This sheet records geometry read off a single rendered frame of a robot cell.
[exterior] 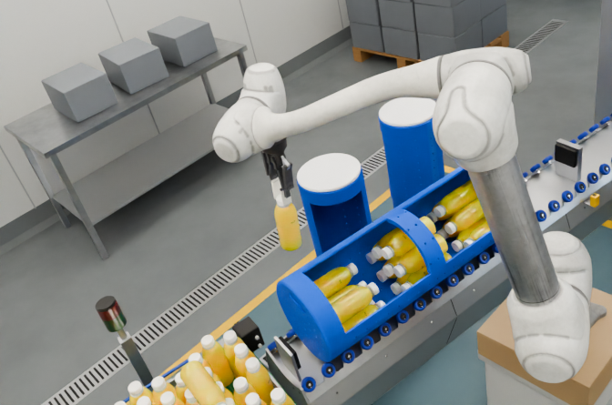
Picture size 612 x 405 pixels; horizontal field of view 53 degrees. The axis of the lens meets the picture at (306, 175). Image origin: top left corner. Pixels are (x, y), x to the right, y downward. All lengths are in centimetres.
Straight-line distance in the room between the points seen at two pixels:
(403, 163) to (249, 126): 163
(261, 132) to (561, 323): 79
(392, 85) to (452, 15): 376
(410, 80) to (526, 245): 43
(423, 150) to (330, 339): 135
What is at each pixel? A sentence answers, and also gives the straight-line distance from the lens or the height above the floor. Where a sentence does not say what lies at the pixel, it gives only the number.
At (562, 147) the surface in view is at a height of 107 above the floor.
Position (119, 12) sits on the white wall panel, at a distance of 500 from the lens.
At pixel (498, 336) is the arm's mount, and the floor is 110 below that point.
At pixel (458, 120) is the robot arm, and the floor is 189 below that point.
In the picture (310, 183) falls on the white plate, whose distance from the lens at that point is 256.
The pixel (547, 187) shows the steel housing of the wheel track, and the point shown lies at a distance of 258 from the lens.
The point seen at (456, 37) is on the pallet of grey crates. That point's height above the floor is 40.
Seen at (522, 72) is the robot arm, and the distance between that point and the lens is 133.
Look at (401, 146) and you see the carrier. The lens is 290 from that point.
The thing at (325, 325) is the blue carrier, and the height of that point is 116.
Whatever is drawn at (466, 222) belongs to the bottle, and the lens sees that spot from 219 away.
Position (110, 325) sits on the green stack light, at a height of 119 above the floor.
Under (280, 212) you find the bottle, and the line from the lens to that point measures 181.
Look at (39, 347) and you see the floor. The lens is 405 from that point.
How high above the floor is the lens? 248
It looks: 33 degrees down
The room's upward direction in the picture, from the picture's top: 14 degrees counter-clockwise
